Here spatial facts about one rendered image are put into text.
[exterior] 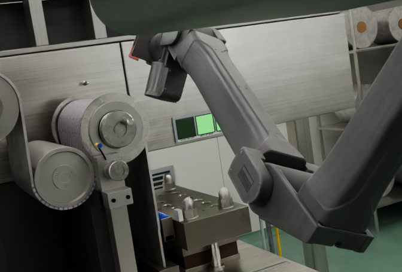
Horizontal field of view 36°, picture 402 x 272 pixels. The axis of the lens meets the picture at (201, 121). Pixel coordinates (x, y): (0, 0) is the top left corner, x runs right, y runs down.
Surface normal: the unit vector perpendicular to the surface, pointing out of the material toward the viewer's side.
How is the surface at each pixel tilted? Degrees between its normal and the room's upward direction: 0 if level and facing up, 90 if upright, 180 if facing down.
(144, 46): 87
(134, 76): 90
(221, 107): 69
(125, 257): 90
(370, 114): 65
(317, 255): 90
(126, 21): 135
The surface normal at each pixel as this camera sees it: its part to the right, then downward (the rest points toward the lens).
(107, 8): -0.77, 0.49
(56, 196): 0.44, 0.03
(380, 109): -0.83, -0.20
